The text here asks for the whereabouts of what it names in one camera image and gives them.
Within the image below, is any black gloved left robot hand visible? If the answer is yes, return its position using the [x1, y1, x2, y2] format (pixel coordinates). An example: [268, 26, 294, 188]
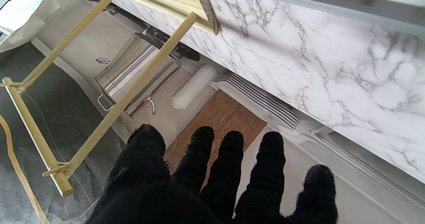
[87, 124, 338, 224]

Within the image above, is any wooden hanging rack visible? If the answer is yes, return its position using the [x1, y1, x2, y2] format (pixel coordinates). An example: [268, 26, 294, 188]
[0, 0, 219, 198]

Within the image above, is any grey plastic clothes hanger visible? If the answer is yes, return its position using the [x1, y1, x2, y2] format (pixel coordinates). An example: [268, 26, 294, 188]
[224, 0, 425, 38]

